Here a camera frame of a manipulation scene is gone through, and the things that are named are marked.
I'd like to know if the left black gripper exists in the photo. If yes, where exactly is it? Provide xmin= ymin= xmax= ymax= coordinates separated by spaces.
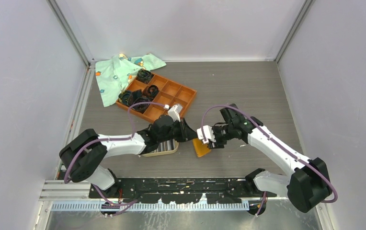
xmin=158 ymin=117 xmax=198 ymax=143

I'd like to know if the orange leather card holder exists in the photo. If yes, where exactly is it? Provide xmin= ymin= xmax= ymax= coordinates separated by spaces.
xmin=192 ymin=138 xmax=211 ymax=158

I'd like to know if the oval wooden card tray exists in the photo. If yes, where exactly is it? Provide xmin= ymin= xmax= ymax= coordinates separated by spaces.
xmin=141 ymin=139 xmax=179 ymax=157

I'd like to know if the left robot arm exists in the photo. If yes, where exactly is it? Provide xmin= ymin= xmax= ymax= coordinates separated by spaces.
xmin=59 ymin=115 xmax=197 ymax=198

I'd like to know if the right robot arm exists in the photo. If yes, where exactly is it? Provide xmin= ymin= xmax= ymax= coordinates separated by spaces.
xmin=197 ymin=103 xmax=338 ymax=213

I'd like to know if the stack of credit cards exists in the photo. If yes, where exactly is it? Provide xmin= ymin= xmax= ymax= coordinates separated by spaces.
xmin=153 ymin=140 xmax=178 ymax=153

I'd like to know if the rolled dark belt middle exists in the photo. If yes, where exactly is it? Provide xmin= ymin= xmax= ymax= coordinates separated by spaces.
xmin=146 ymin=85 xmax=159 ymax=100

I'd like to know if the rolled dark belt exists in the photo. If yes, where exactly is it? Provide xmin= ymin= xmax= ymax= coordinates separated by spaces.
xmin=118 ymin=90 xmax=134 ymax=106
xmin=136 ymin=69 xmax=153 ymax=84
xmin=146 ymin=85 xmax=159 ymax=100
xmin=129 ymin=90 xmax=153 ymax=114

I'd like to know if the orange compartment organizer tray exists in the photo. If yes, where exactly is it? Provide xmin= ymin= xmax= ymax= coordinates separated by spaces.
xmin=126 ymin=73 xmax=197 ymax=122

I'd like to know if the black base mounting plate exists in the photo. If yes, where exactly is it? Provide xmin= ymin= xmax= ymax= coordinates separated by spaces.
xmin=104 ymin=177 xmax=263 ymax=204

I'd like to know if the rolled dark belt front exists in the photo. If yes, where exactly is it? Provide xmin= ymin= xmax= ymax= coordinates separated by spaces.
xmin=129 ymin=90 xmax=153 ymax=114

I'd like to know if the rolled dark belt top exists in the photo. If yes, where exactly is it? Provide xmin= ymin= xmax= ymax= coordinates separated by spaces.
xmin=136 ymin=69 xmax=153 ymax=84

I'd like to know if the rolled dark belt left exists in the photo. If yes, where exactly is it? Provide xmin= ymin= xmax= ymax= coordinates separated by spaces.
xmin=118 ymin=90 xmax=134 ymax=106

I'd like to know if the green patterned cloth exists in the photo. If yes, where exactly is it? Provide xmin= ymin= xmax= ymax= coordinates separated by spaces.
xmin=95 ymin=53 xmax=166 ymax=107

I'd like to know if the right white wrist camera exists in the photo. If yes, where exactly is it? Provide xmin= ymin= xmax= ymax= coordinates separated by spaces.
xmin=196 ymin=125 xmax=216 ymax=144

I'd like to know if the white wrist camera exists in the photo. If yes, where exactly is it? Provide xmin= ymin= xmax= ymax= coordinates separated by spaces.
xmin=167 ymin=103 xmax=183 ymax=122
xmin=196 ymin=125 xmax=216 ymax=144

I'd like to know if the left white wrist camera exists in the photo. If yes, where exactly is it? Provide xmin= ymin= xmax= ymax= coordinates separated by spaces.
xmin=167 ymin=103 xmax=183 ymax=122

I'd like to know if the white slotted cable duct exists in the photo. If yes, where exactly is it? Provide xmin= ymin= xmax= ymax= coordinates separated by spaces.
xmin=51 ymin=200 xmax=249 ymax=211

